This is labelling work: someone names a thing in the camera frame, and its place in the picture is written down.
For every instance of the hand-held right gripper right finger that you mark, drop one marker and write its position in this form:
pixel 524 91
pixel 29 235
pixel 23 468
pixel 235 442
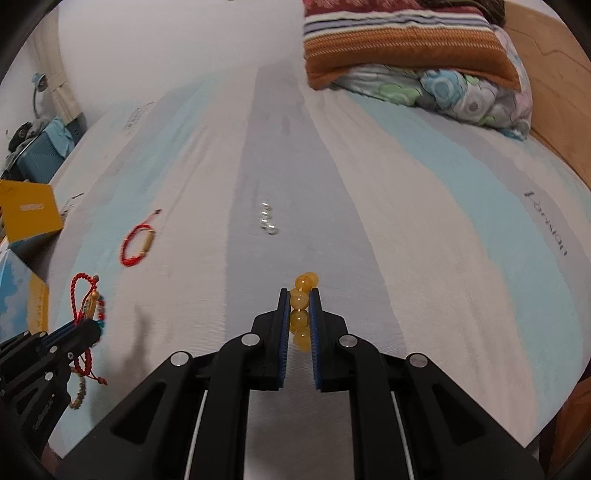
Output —
pixel 316 339

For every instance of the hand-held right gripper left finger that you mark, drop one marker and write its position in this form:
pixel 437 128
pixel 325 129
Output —
pixel 281 337

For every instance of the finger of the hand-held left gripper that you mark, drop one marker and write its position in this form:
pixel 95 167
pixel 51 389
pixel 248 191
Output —
pixel 69 330
pixel 85 339

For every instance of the blue and white box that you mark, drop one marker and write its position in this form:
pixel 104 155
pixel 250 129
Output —
pixel 16 295

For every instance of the yellow cardboard box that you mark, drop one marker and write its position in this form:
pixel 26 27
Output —
pixel 27 212

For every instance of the striped bed sheet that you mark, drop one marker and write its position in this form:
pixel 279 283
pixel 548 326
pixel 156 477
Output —
pixel 346 184

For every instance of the blue ribbed suitcase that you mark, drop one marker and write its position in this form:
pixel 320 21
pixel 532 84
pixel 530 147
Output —
pixel 39 159

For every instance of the light blue cloth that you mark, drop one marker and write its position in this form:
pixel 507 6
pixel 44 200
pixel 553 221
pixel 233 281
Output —
pixel 61 134

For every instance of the dark bag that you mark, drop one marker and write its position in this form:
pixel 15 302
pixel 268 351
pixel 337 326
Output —
pixel 25 131

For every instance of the cream curtain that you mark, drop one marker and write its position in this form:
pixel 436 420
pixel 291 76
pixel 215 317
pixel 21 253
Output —
pixel 64 92

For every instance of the blue desk lamp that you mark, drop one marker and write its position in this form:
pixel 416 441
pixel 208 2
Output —
pixel 39 85

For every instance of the floral quilt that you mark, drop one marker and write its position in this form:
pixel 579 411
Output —
pixel 461 94

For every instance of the orange striped pillow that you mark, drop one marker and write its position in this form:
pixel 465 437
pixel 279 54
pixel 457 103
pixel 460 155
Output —
pixel 406 44

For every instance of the wooden headboard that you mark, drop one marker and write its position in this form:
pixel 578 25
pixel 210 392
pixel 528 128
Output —
pixel 554 83

